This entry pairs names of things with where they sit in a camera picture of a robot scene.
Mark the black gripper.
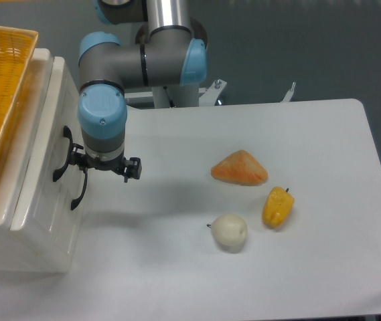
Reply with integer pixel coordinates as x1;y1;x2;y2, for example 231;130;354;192
68;142;142;183

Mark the white top drawer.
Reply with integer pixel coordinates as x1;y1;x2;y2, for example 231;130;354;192
11;57;84;272

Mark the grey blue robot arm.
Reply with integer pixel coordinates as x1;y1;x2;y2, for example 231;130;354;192
66;1;207;179

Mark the white drawer cabinet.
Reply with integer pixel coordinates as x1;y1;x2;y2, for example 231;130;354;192
0;47;76;274

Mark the orange triangular bread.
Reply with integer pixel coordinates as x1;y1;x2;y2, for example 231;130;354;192
211;150;269;186

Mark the white pear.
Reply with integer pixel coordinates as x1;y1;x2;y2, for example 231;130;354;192
206;213;248;253

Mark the yellow bell pepper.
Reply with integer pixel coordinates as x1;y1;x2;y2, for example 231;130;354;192
261;187;295;229

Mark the black lower drawer handle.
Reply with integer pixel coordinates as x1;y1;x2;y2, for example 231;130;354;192
70;168;88;211

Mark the white metal bracket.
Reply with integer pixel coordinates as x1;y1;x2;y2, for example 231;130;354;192
281;82;296;103

